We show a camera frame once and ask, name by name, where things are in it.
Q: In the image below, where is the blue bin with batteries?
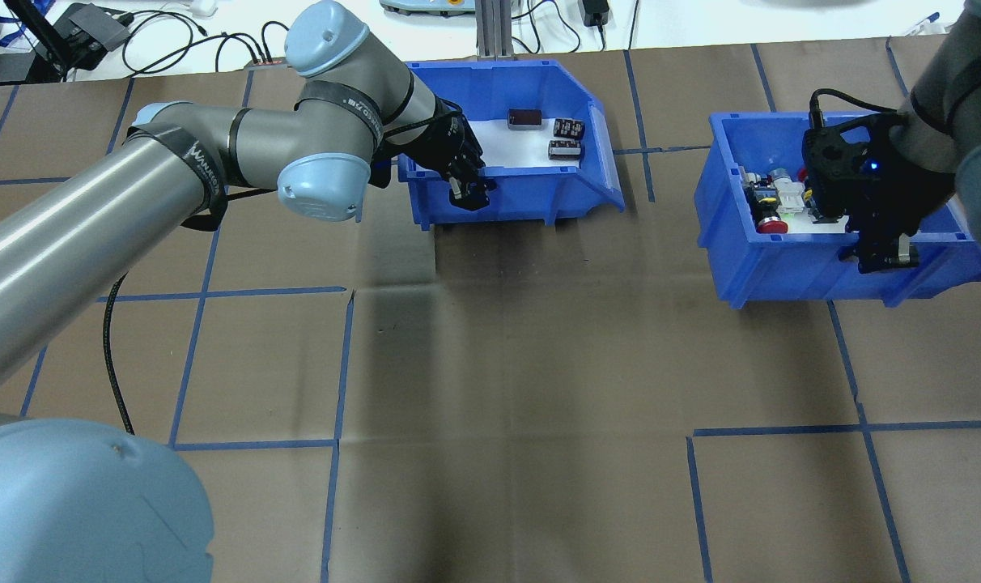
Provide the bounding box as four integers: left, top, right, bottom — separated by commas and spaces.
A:
397, 59, 626, 232

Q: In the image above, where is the blue bin with switches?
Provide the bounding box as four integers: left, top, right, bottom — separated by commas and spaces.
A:
695, 112, 981, 310

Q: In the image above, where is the red mushroom push button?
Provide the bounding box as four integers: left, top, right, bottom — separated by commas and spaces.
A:
745, 182, 789, 236

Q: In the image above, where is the grey-blue teach pendant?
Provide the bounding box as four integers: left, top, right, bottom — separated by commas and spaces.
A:
380, 0, 475, 17

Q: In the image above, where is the black stand bar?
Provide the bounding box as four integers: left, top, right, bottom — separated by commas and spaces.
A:
3, 0, 74, 80

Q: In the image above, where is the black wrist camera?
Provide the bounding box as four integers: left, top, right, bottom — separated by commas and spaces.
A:
802, 117, 892, 221

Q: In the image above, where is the white switch block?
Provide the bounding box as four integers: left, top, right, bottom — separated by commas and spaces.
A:
768, 168, 807, 216

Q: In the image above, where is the aluminium profile post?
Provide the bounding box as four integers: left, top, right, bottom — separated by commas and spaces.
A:
474, 0, 517, 61

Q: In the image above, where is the thin black cable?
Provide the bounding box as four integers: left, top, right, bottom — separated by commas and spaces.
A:
121, 6, 210, 61
214, 19, 291, 66
513, 0, 582, 54

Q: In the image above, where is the black power brick with cables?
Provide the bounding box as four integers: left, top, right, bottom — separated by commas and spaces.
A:
53, 2, 133, 54

